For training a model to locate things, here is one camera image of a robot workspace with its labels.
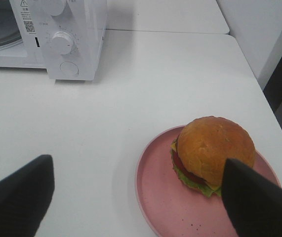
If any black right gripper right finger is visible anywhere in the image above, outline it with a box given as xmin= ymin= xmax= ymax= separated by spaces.
xmin=222 ymin=158 xmax=282 ymax=237

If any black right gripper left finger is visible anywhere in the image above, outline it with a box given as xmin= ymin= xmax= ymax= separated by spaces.
xmin=0 ymin=155 xmax=54 ymax=237

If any toy burger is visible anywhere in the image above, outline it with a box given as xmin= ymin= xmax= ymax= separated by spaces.
xmin=170 ymin=116 xmax=256 ymax=198

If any pink round plate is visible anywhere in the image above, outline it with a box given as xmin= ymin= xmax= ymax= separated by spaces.
xmin=135 ymin=125 xmax=281 ymax=237

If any round white door release button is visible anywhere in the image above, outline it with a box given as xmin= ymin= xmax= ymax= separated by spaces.
xmin=60 ymin=62 xmax=79 ymax=77

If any white microwave knob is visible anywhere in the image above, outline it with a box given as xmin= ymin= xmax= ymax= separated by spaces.
xmin=46 ymin=0 xmax=67 ymax=16
xmin=49 ymin=32 xmax=77 ymax=55

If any white microwave oven body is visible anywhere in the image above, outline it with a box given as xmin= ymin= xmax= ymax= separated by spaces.
xmin=0 ymin=0 xmax=107 ymax=80

